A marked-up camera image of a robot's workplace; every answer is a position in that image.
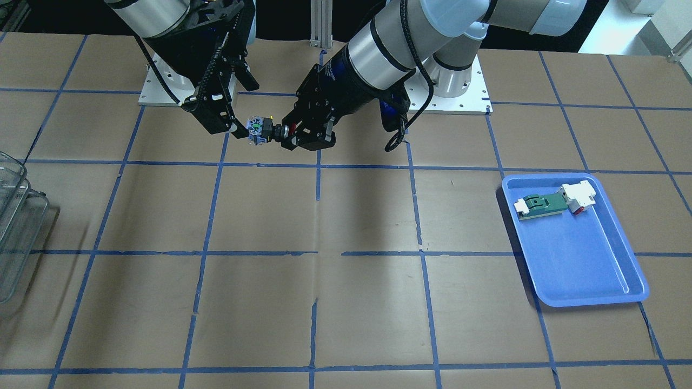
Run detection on silver wire mesh shelf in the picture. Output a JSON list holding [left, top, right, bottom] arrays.
[[1, 152, 49, 304]]

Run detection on red emergency stop button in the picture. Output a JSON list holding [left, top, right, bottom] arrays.
[[245, 116, 293, 145]]

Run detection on aluminium frame post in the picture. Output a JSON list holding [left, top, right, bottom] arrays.
[[310, 0, 333, 51]]

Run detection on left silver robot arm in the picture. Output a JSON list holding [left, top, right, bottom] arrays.
[[271, 1, 586, 152]]

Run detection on black cable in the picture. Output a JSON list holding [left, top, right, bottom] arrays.
[[384, 0, 434, 153]]

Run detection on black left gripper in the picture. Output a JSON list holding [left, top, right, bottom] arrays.
[[281, 65, 377, 151]]

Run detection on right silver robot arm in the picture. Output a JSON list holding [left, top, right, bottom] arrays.
[[107, 1, 259, 139]]

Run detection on green relay module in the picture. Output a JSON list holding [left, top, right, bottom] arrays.
[[514, 193, 568, 220]]

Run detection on blue plastic tray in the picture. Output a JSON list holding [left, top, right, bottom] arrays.
[[502, 172, 650, 307]]

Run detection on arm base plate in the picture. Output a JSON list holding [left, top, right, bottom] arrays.
[[424, 57, 494, 115], [138, 53, 208, 108]]

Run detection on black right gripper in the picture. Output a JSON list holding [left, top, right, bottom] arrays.
[[181, 16, 260, 139]]

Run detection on white circuit breaker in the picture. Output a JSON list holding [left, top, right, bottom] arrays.
[[557, 180, 596, 215]]

